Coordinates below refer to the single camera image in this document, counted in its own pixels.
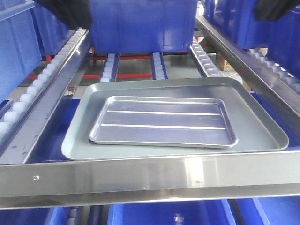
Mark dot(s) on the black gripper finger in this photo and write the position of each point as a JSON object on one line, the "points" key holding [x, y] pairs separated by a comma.
{"points": [[273, 10], [73, 13]]}

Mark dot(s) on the small ribbed silver tray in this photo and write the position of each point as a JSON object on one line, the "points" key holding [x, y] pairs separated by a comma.
{"points": [[164, 121]]}

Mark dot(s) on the large grey tray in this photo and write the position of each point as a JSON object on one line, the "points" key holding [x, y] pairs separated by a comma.
{"points": [[255, 129]]}

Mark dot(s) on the blue bin upper right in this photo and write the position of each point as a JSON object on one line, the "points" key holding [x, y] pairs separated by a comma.
{"points": [[235, 20]]}

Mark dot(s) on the blue bin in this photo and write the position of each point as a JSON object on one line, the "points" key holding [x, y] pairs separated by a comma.
{"points": [[210, 212], [235, 20], [270, 210], [28, 31], [142, 26], [38, 216]]}

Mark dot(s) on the blue bin rear centre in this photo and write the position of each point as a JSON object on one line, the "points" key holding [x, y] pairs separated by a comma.
{"points": [[142, 26]]}

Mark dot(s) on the blue bin upper left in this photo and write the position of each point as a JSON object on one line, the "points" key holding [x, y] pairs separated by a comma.
{"points": [[28, 31]]}

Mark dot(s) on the cardboard box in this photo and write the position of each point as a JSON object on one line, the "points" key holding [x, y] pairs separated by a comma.
{"points": [[223, 63]]}

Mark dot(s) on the left white roller track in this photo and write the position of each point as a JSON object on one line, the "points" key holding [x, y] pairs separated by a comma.
{"points": [[110, 68]]}

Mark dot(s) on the white roller track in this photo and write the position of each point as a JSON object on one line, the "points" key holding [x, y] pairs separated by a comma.
{"points": [[158, 66], [110, 68], [203, 62]]}

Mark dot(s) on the far right roller track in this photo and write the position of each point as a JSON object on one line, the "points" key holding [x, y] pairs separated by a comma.
{"points": [[279, 72]]}

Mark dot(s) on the right white roller track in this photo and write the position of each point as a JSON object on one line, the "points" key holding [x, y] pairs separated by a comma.
{"points": [[203, 62]]}

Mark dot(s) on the centre white roller track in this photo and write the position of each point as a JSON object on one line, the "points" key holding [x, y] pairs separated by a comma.
{"points": [[158, 66]]}

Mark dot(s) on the far left roller track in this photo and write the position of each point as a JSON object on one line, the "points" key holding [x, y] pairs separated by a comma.
{"points": [[12, 111]]}

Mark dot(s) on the blue bin lower right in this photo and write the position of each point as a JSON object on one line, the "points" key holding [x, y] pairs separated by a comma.
{"points": [[270, 210]]}

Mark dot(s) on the blue bin lower left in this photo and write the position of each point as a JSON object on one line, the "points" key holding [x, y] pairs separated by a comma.
{"points": [[38, 216]]}

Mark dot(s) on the blue bin lower centre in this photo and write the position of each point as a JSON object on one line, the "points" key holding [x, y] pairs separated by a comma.
{"points": [[210, 212]]}

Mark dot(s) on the red floor frame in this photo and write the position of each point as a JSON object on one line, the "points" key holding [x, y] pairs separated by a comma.
{"points": [[138, 67]]}

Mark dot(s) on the right steel divider rail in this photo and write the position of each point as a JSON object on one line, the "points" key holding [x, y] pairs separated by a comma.
{"points": [[257, 75]]}

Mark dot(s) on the steel divider rail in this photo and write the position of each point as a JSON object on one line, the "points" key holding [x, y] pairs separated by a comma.
{"points": [[30, 137], [257, 75]]}

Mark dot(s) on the left steel divider rail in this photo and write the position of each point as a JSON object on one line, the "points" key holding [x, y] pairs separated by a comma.
{"points": [[30, 137]]}

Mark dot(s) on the steel front rail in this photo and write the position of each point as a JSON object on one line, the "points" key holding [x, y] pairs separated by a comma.
{"points": [[154, 179]]}

